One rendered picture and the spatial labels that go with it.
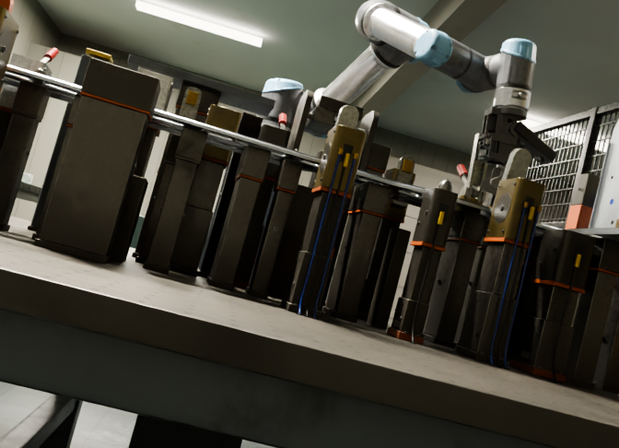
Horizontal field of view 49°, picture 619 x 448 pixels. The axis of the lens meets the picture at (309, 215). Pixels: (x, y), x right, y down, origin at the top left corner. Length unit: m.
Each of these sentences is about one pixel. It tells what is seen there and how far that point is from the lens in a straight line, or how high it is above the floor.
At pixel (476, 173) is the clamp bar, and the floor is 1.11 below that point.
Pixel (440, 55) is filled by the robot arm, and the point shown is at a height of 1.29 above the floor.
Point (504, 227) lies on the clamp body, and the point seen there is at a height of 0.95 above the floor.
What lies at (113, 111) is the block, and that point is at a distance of 1.22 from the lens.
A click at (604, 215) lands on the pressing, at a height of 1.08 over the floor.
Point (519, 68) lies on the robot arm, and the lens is 1.53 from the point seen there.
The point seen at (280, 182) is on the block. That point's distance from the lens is 1.40.
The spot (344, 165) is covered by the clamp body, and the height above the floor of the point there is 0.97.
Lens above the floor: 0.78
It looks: 5 degrees up
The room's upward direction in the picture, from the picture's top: 15 degrees clockwise
